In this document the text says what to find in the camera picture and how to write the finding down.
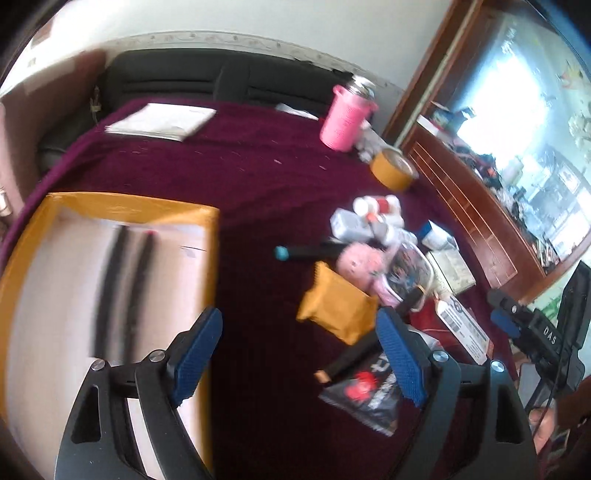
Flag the yellow-rimmed cardboard box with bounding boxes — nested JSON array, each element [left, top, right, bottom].
[[1, 192, 222, 479]]

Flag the black marker teal cap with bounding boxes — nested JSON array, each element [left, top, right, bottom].
[[274, 242, 346, 262]]

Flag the black snack packet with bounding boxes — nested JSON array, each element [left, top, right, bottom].
[[320, 352, 402, 437]]

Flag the white barcode box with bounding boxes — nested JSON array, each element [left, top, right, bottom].
[[436, 296, 494, 366]]

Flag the yellow padded envelope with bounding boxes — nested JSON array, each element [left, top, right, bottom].
[[297, 262, 379, 345]]

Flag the clear plastic card case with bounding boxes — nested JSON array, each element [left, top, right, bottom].
[[383, 242, 435, 312]]

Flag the maroon velvet bedspread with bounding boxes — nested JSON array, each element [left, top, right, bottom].
[[0, 96, 518, 480]]

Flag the white blue box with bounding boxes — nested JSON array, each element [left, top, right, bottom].
[[417, 221, 459, 251]]

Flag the black marker white cap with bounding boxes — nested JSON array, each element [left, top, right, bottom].
[[92, 225, 129, 359]]

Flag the black marker orange cap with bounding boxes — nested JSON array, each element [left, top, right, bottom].
[[314, 330, 380, 384]]

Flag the person right hand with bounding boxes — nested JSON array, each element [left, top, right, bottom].
[[529, 407, 557, 454]]

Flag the pink knit-sleeved bottle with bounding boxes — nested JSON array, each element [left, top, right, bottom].
[[320, 75, 378, 152]]

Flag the pink fluffy plush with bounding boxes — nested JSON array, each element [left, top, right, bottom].
[[335, 243, 385, 293]]

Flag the yellow tape roll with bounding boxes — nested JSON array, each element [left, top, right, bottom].
[[370, 148, 419, 192]]

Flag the black marker red cap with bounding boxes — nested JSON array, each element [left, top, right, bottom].
[[121, 231, 155, 364]]

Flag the wooden window frame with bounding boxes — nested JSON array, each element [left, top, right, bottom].
[[385, 1, 590, 302]]

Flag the black sofa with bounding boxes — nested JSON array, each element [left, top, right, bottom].
[[36, 49, 353, 175]]

